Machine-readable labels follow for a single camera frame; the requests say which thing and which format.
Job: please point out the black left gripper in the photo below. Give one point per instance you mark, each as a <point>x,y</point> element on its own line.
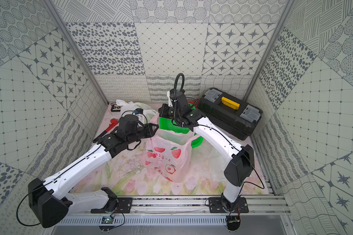
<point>150,129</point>

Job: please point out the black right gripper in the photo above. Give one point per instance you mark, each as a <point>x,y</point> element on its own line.
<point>163,109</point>

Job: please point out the green plastic basket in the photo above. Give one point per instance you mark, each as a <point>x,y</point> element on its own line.
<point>166,124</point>

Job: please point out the pink plastic bag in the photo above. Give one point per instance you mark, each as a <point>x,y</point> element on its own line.
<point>169,153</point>

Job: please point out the white plastic bag lemon print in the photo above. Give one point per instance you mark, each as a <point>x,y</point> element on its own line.
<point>217,165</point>

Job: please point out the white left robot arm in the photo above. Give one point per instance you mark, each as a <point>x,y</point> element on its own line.
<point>50,199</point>

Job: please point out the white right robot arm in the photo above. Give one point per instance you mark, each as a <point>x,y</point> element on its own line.
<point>239,159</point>

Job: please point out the red plastic bag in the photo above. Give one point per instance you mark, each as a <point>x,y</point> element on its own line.
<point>193,103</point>

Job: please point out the red pipe wrench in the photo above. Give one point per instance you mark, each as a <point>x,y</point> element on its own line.
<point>113,123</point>

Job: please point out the black smartphone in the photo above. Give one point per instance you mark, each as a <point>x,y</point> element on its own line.
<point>115,108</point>

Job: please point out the black toolbox yellow latch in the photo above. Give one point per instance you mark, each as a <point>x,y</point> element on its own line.
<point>229,113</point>

